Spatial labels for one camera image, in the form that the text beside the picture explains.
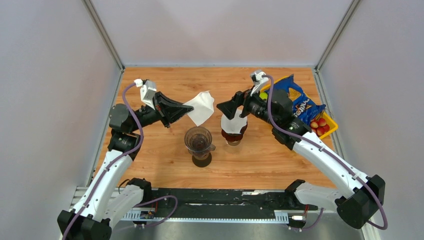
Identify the brown glass carafe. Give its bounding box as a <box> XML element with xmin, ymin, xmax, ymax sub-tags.
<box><xmin>191</xmin><ymin>153</ymin><xmax>212</xmax><ymax>168</ymax></box>

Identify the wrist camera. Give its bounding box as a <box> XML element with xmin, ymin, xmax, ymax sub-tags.
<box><xmin>133</xmin><ymin>78</ymin><xmax>157</xmax><ymax>110</ymax></box>
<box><xmin>250</xmin><ymin>69</ymin><xmax>269</xmax><ymax>96</ymax></box>

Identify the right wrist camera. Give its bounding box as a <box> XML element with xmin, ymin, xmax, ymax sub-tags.
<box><xmin>250</xmin><ymin>69</ymin><xmax>269</xmax><ymax>96</ymax></box>

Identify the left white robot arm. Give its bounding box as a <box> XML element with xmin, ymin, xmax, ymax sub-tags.
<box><xmin>57</xmin><ymin>92</ymin><xmax>194</xmax><ymax>240</ymax></box>

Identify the amber coffee dripper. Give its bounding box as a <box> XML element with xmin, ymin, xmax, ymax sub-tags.
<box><xmin>221</xmin><ymin>125</ymin><xmax>248</xmax><ymax>141</ymax></box>

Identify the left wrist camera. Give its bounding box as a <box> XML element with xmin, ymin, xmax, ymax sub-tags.
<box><xmin>133</xmin><ymin>78</ymin><xmax>157</xmax><ymax>110</ymax></box>

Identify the yellow plastic tray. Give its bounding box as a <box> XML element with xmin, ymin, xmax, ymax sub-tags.
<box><xmin>273</xmin><ymin>74</ymin><xmax>338</xmax><ymax>139</ymax></box>

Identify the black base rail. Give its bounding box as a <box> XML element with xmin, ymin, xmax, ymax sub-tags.
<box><xmin>124</xmin><ymin>188</ymin><xmax>318</xmax><ymax>223</ymax></box>

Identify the red strawberries cluster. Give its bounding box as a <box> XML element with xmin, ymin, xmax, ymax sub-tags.
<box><xmin>309</xmin><ymin>117</ymin><xmax>331</xmax><ymax>137</ymax></box>

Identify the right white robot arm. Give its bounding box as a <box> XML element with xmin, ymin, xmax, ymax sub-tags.
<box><xmin>217</xmin><ymin>90</ymin><xmax>388</xmax><ymax>230</ymax></box>

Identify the grey smoky coffee dripper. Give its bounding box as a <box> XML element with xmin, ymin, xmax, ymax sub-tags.
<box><xmin>184</xmin><ymin>126</ymin><xmax>216</xmax><ymax>161</ymax></box>

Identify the green lime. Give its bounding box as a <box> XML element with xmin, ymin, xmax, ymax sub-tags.
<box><xmin>259</xmin><ymin>92</ymin><xmax>268</xmax><ymax>101</ymax></box>

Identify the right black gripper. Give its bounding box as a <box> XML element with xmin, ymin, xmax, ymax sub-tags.
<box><xmin>216</xmin><ymin>84</ymin><xmax>278</xmax><ymax>127</ymax></box>

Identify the blue chips bag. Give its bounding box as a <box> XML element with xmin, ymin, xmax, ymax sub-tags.
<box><xmin>273</xmin><ymin>74</ymin><xmax>326</xmax><ymax>125</ymax></box>

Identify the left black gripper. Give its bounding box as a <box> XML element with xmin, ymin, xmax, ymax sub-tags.
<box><xmin>129</xmin><ymin>91</ymin><xmax>193</xmax><ymax>133</ymax></box>

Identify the clear glass server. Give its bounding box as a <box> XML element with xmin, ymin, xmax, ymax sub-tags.
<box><xmin>226</xmin><ymin>139</ymin><xmax>241</xmax><ymax>146</ymax></box>

